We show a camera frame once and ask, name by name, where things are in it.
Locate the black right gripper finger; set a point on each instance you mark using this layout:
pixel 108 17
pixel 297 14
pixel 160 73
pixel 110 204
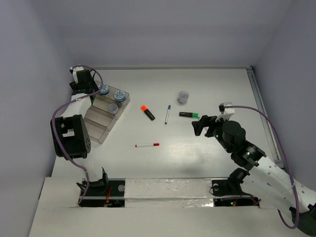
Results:
pixel 197 126
pixel 204 121

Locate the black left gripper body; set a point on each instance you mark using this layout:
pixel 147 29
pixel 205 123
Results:
pixel 75 86

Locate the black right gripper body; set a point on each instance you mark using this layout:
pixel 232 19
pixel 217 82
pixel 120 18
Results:
pixel 215 128

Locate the blue-lidded cleaning gel jar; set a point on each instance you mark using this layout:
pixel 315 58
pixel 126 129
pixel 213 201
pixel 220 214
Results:
pixel 104 90

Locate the clear paper clip jar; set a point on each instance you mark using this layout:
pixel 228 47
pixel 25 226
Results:
pixel 112 108
pixel 183 97

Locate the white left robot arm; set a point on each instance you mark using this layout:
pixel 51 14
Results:
pixel 70 136

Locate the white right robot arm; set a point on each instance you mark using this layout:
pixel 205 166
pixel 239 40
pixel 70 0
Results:
pixel 258 175

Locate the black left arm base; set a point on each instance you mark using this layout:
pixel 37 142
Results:
pixel 104 192

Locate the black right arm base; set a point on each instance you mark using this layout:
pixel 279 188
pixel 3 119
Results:
pixel 229 194

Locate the green-capped black highlighter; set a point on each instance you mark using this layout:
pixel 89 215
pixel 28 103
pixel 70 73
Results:
pixel 189 115

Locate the clear three-bin organizer tray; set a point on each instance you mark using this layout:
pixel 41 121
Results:
pixel 98 121

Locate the blue-capped white marker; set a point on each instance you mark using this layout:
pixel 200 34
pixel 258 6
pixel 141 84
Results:
pixel 167 115

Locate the red-capped white marker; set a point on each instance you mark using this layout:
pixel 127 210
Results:
pixel 146 145

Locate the orange-capped black highlighter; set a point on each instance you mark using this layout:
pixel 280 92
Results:
pixel 148 113

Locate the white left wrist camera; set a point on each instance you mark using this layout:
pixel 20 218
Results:
pixel 74 71

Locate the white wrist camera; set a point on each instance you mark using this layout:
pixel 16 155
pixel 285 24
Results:
pixel 74 71
pixel 226 111

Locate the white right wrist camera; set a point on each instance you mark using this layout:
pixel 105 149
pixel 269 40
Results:
pixel 226 111

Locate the metal rail on table edge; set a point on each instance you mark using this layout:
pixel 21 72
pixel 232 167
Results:
pixel 277 156

